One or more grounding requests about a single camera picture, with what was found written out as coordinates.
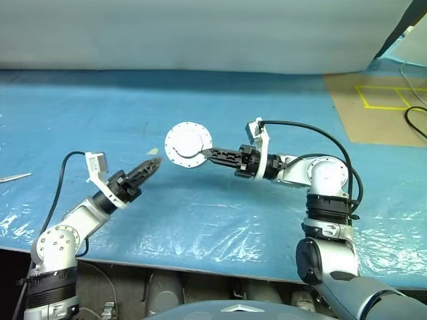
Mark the thin silver metal tool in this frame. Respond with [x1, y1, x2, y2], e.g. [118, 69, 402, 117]
[0, 171, 33, 183]

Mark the black floor cable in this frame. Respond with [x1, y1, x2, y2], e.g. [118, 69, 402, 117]
[405, 105, 427, 141]

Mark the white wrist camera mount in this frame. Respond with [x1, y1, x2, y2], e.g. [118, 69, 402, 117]
[246, 117, 271, 181]
[85, 151, 129, 209]

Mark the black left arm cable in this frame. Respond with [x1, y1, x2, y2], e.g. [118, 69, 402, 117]
[11, 151, 90, 320]

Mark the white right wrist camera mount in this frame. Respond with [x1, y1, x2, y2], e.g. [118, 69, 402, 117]
[246, 117, 271, 181]

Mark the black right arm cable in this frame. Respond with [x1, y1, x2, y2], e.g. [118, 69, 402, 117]
[257, 119, 364, 221]

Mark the blue plastic table cover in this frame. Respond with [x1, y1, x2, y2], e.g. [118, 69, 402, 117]
[0, 69, 427, 289]

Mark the thin white floor cable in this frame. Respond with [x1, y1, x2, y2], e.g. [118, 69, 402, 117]
[400, 61, 427, 101]

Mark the round grey motor lid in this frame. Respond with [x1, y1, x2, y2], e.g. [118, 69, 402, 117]
[163, 121, 214, 169]

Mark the black upright post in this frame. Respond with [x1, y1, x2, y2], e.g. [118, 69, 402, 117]
[375, 0, 427, 59]

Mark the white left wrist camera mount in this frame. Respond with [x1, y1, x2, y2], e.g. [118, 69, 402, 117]
[85, 151, 129, 209]

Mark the grey-blue robot torso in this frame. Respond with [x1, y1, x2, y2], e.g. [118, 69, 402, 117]
[143, 299, 335, 320]

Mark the yellow tape outline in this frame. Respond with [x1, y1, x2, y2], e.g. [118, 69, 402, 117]
[355, 85, 427, 111]

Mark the thin white wire under table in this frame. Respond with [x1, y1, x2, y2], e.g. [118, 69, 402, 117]
[78, 261, 118, 301]

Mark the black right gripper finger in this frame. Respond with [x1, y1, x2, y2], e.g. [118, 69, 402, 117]
[201, 147, 243, 160]
[203, 153, 243, 169]

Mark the brown cardboard sheet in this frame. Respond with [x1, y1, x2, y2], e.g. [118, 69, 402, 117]
[322, 73, 427, 148]

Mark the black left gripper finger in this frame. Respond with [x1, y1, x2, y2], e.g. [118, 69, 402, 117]
[128, 165, 160, 191]
[125, 157, 165, 183]

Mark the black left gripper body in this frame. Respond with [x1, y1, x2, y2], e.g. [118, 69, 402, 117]
[106, 169, 143, 203]

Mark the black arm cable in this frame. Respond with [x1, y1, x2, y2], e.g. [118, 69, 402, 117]
[11, 151, 90, 320]
[257, 119, 364, 221]

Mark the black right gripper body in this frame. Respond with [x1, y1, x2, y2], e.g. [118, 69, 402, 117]
[234, 143, 261, 179]

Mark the white backdrop panel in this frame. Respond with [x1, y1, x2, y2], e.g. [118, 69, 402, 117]
[0, 0, 413, 73]

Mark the grey rounded cylinder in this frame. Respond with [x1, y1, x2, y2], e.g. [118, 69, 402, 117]
[242, 279, 282, 303]
[147, 271, 185, 315]

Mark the small white rounded part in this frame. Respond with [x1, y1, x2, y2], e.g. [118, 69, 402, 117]
[292, 289, 318, 313]

